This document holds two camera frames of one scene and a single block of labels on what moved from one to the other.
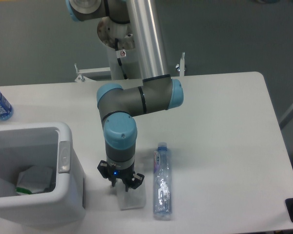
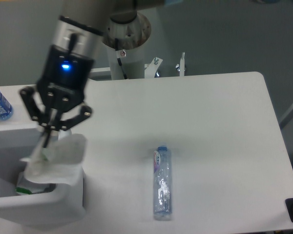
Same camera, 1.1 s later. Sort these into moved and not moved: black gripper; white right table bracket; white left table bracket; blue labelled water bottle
Moved: black gripper
Not moved: blue labelled water bottle; white left table bracket; white right table bracket
